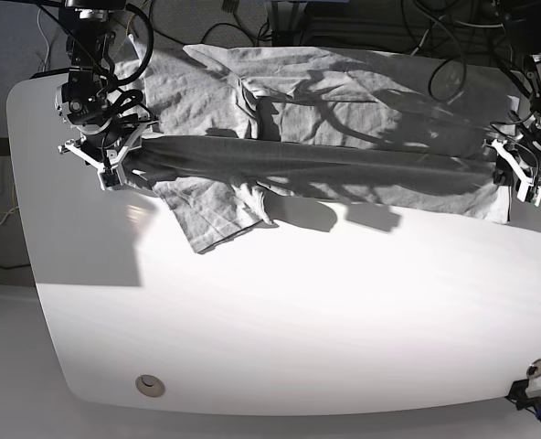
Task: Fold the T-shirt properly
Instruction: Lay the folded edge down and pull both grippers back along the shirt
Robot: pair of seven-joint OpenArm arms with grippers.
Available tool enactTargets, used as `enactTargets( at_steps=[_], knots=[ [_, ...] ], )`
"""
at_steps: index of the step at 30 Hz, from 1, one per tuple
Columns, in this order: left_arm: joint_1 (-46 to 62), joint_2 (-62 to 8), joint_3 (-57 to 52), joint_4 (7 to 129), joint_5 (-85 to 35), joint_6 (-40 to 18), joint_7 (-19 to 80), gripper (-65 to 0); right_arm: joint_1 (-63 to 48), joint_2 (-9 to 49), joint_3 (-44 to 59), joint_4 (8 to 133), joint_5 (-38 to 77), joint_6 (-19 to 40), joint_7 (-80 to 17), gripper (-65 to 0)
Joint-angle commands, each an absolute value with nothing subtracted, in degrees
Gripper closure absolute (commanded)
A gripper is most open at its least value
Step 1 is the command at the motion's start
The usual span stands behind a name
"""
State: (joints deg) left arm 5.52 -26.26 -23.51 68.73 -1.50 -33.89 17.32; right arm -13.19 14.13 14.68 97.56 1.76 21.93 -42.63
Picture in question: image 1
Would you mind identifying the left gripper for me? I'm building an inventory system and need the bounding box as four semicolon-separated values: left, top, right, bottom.
484;127;541;187

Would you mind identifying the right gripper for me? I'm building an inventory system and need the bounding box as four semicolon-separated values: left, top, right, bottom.
58;121;156;179

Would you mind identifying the grey T-shirt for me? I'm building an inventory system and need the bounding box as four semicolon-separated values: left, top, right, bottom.
123;44;520;253

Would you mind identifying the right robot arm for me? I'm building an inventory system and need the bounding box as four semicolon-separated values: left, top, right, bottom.
55;1;157;190

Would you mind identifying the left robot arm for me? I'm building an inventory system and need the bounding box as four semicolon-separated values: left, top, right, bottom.
490;1;541;191

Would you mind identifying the round metal grommet right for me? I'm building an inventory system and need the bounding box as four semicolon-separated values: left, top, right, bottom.
526;358;541;380

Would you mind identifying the round table grommet left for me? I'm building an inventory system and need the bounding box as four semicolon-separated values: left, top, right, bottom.
135;375;165;398

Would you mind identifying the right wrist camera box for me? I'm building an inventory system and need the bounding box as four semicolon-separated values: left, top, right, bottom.
97;170;123;191

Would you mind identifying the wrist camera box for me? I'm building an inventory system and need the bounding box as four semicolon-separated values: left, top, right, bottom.
97;170;123;191
516;180;541;207

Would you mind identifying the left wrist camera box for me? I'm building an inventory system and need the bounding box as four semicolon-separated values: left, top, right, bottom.
516;180;541;207

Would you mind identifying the white floor cable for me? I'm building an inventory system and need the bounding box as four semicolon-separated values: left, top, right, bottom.
36;5;52;70

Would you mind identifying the black clamp with cable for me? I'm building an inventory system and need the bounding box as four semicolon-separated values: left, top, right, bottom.
505;379;541;423

